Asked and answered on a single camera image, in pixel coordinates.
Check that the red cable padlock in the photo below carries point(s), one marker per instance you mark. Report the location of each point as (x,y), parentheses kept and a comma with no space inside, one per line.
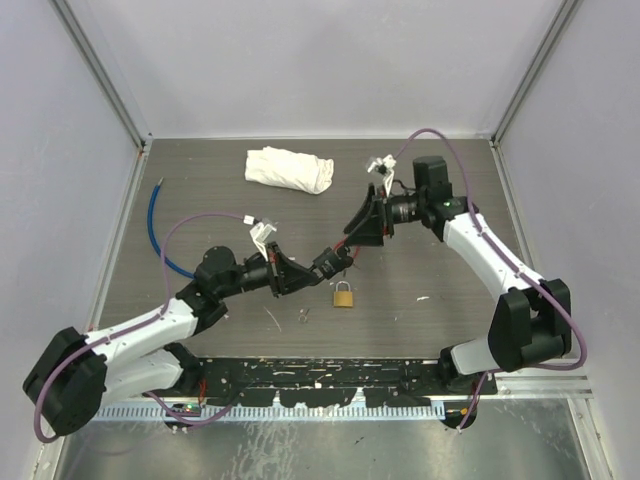
(345,245)

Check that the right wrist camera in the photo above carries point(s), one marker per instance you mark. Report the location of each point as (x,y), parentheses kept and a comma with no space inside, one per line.
(385,168)

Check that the black-headed keys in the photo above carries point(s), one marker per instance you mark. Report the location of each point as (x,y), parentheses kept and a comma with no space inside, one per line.
(350,267)

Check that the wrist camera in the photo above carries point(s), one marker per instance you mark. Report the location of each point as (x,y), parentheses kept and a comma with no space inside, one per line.
(385,168)
(260,232)

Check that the black padlock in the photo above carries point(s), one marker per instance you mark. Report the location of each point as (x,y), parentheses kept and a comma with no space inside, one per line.
(333,261)

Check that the aluminium frame rail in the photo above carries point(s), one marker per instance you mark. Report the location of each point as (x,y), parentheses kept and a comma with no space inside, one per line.
(543,384)

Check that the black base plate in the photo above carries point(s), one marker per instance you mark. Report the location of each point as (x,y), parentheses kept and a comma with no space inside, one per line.
(319,382)

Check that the white crumpled cloth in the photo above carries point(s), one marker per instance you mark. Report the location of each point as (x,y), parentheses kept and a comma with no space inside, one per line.
(282,168)

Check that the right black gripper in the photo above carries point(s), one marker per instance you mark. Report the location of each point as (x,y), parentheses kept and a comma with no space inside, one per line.
(368,220)

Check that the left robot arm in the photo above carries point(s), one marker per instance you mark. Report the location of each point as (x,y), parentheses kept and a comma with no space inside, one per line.
(78,373)

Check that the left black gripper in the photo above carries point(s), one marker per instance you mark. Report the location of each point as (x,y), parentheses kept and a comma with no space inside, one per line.
(280,269)

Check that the slotted cable duct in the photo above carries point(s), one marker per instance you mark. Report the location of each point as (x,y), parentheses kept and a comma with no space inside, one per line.
(149,411)

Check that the brass padlock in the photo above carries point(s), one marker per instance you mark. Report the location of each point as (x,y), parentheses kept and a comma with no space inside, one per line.
(343,295)

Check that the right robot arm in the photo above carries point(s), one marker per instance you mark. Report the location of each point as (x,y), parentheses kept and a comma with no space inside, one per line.
(529,325)

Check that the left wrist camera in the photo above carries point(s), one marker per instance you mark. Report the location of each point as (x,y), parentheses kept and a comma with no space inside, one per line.
(260,232)

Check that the small brass padlock key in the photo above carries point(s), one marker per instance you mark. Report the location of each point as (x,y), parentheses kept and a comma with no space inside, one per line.
(303,315)

